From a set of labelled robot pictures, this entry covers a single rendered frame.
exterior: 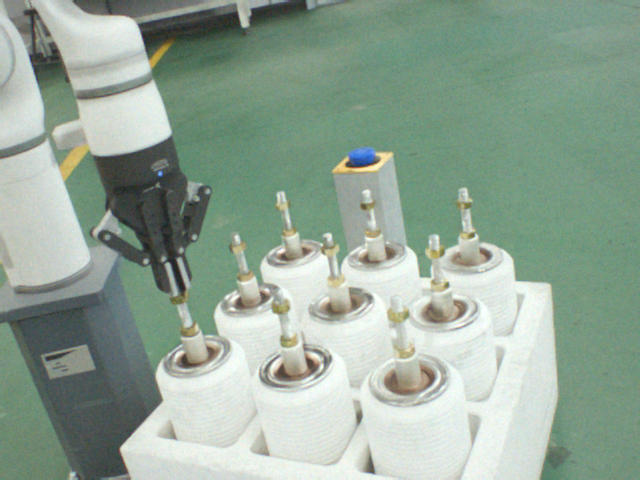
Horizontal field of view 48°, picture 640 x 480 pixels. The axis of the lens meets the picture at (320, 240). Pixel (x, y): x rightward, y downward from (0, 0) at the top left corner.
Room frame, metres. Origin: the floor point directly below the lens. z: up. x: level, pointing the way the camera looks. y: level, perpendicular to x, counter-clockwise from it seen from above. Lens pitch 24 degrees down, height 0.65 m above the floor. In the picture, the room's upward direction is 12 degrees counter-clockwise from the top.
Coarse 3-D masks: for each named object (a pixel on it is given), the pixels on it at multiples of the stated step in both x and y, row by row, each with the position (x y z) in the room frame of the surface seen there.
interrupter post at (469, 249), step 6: (462, 240) 0.74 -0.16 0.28; (468, 240) 0.74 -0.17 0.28; (474, 240) 0.74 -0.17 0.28; (462, 246) 0.74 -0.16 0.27; (468, 246) 0.74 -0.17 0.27; (474, 246) 0.74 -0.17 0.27; (462, 252) 0.74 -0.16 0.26; (468, 252) 0.74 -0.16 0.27; (474, 252) 0.74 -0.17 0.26; (462, 258) 0.75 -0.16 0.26; (468, 258) 0.74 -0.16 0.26; (474, 258) 0.74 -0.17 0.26
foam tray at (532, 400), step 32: (544, 288) 0.77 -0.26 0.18; (544, 320) 0.72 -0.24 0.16; (512, 352) 0.65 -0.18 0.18; (544, 352) 0.71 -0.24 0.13; (512, 384) 0.60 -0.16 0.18; (544, 384) 0.70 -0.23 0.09; (160, 416) 0.67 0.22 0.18; (256, 416) 0.63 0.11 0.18; (480, 416) 0.56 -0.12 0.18; (512, 416) 0.55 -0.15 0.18; (544, 416) 0.69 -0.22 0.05; (128, 448) 0.62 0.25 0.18; (160, 448) 0.61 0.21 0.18; (192, 448) 0.60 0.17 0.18; (256, 448) 0.60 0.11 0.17; (352, 448) 0.55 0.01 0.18; (480, 448) 0.52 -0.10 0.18; (512, 448) 0.54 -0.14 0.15; (544, 448) 0.67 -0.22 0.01
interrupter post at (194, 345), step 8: (184, 336) 0.66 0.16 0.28; (192, 336) 0.65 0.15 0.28; (200, 336) 0.66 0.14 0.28; (184, 344) 0.65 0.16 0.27; (192, 344) 0.65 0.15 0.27; (200, 344) 0.65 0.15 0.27; (192, 352) 0.65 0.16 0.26; (200, 352) 0.65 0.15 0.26; (192, 360) 0.65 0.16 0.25; (200, 360) 0.65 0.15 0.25
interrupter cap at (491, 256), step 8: (456, 248) 0.78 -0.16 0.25; (480, 248) 0.77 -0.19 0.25; (488, 248) 0.76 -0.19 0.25; (496, 248) 0.76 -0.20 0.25; (448, 256) 0.76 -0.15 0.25; (456, 256) 0.76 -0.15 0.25; (480, 256) 0.75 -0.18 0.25; (488, 256) 0.74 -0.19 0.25; (496, 256) 0.74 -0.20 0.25; (448, 264) 0.74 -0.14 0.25; (456, 264) 0.74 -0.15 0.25; (464, 264) 0.74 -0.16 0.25; (472, 264) 0.74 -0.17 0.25; (480, 264) 0.73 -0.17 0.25; (488, 264) 0.72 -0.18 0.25; (496, 264) 0.72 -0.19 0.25; (448, 272) 0.73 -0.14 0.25; (456, 272) 0.72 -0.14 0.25; (464, 272) 0.72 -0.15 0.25; (472, 272) 0.71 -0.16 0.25; (480, 272) 0.71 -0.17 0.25
